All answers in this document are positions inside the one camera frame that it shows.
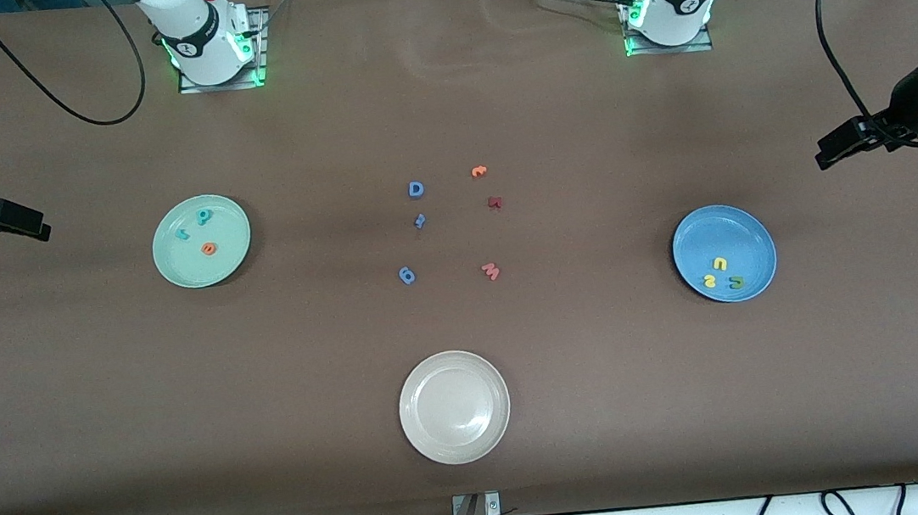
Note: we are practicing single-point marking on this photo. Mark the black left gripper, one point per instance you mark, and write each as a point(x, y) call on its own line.
point(909, 104)

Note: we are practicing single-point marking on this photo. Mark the yellow foam letter u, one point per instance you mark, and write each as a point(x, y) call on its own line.
point(718, 263)

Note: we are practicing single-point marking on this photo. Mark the olive green foam letter u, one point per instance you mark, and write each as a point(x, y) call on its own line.
point(736, 282)

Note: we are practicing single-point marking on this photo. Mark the teal foam letter p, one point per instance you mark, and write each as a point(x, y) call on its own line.
point(204, 216)

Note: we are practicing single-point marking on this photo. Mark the orange foam letter e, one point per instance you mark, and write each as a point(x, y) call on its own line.
point(208, 249)

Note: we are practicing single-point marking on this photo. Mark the yellow foam letter s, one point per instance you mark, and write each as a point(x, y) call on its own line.
point(710, 281)

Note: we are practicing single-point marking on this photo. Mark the blue plate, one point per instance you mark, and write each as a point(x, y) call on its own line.
point(734, 233)

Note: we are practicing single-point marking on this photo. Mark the pale green plate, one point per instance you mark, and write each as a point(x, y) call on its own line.
point(229, 260)

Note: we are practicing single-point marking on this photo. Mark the dark red foam letter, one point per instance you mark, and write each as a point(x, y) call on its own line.
point(495, 202)

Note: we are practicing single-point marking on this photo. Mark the orange foam letter t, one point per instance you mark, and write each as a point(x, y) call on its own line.
point(479, 172)

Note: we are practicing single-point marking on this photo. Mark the pink foam letter w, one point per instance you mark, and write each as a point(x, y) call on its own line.
point(491, 271)

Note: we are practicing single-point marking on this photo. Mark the blue foam letter g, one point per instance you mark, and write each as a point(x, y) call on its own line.
point(407, 276)

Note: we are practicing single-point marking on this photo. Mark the blue foam letter D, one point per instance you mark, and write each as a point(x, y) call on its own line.
point(416, 189)

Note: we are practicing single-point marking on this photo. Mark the blue foam letter t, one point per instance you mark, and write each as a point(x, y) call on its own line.
point(419, 221)

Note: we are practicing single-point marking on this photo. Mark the beige plate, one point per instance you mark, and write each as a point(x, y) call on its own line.
point(454, 407)

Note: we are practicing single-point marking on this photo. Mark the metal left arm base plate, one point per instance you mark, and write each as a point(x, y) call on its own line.
point(676, 49)

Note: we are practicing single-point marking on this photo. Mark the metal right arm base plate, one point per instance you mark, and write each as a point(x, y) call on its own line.
point(232, 86)

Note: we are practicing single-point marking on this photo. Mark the metal table edge bracket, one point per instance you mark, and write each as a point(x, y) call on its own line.
point(492, 503)

